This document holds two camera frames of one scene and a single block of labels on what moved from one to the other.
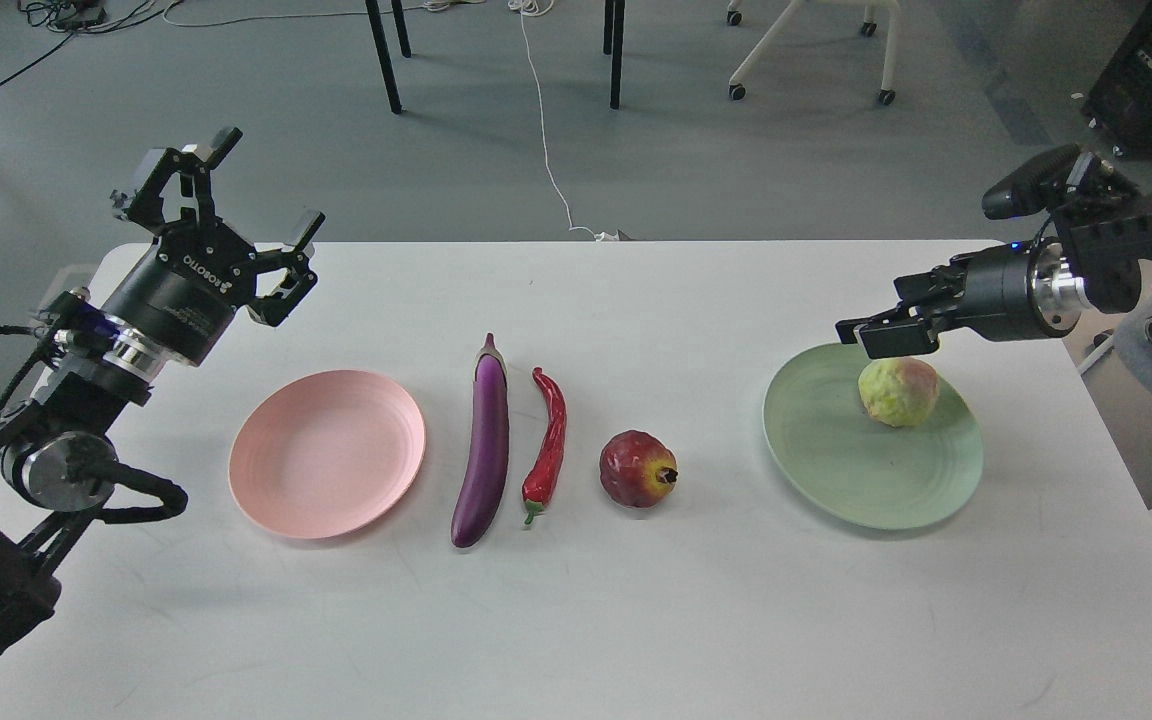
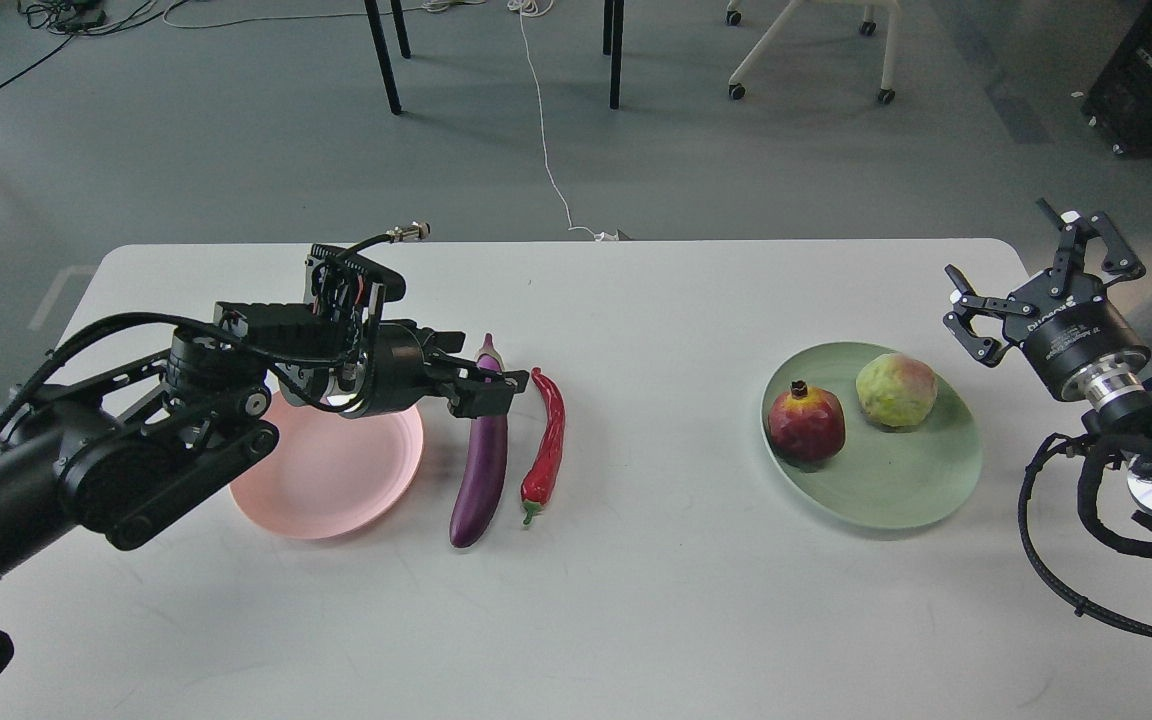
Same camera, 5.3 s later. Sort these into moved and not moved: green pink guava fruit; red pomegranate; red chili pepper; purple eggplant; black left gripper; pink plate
Moved: red pomegranate; black left gripper
Not moved: green pink guava fruit; red chili pepper; pink plate; purple eggplant
